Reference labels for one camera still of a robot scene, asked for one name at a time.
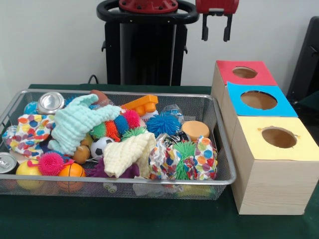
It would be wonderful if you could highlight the pink spiky ball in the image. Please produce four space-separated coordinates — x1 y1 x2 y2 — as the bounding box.
37 152 64 176

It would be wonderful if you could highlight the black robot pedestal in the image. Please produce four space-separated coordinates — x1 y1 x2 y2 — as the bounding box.
97 0 200 85

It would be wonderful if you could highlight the wooden box with three holes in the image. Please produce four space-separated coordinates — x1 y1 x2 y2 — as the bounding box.
211 60 319 216

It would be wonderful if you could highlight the clear mesh bin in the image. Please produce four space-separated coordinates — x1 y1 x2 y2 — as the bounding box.
0 89 237 201

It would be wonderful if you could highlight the silver drink can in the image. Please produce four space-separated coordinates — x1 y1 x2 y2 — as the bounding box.
37 92 65 116

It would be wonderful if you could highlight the mint green cloth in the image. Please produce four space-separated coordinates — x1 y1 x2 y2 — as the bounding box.
48 94 122 156

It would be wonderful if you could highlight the small soccer ball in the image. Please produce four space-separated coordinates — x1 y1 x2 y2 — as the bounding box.
90 137 115 160

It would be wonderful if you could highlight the black upright panel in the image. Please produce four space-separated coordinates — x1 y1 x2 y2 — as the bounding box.
287 16 319 108

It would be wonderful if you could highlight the dark green tablecloth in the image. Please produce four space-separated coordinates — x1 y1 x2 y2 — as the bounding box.
0 84 319 239

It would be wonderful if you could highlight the green spiky ball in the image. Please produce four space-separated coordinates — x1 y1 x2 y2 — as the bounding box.
173 141 197 181

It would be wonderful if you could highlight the blue spiky ball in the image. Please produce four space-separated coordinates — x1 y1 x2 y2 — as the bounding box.
146 113 181 138

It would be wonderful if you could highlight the cream yellow cloth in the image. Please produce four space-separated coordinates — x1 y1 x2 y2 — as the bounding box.
103 132 157 178

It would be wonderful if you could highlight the small orange basketball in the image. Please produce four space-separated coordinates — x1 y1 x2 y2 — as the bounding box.
57 163 86 193

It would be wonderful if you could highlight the orange plastic toy brick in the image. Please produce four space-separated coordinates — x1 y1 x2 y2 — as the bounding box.
121 95 159 117

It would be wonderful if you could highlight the polka-dot cloth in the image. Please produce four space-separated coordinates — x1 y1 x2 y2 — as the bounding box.
2 114 54 159

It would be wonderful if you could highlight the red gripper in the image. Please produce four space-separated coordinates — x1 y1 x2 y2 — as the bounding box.
195 0 240 42

